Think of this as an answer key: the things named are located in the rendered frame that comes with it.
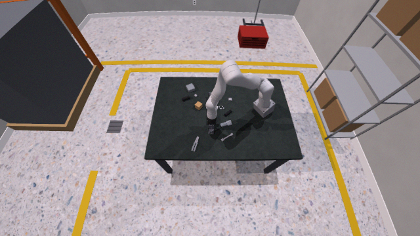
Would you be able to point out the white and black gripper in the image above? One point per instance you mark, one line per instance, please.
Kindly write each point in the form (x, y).
(211, 119)

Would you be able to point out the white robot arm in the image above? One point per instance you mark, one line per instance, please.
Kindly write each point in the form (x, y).
(230, 74)

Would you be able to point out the small tan box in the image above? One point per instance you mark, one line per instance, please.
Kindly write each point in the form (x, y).
(198, 105)

